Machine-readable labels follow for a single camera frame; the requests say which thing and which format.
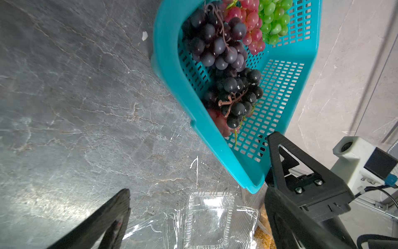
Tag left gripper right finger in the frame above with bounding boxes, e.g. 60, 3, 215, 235
264, 132, 357, 249

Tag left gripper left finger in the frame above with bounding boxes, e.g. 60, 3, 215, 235
49, 188, 131, 249

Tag clear plastic clamshell container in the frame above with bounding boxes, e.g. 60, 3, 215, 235
121, 192, 259, 249

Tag teal plastic basket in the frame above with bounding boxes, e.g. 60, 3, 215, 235
151, 1, 322, 194

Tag dark purple grape bunch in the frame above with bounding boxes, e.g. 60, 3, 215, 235
181, 1, 247, 72

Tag red grape bunch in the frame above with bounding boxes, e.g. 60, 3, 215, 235
222, 0, 265, 55

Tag brown teddy bear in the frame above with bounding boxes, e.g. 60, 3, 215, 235
254, 204, 277, 249

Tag green grape bunch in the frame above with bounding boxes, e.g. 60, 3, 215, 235
259, 0, 293, 46

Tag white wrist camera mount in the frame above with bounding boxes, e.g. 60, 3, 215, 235
331, 137, 398, 195

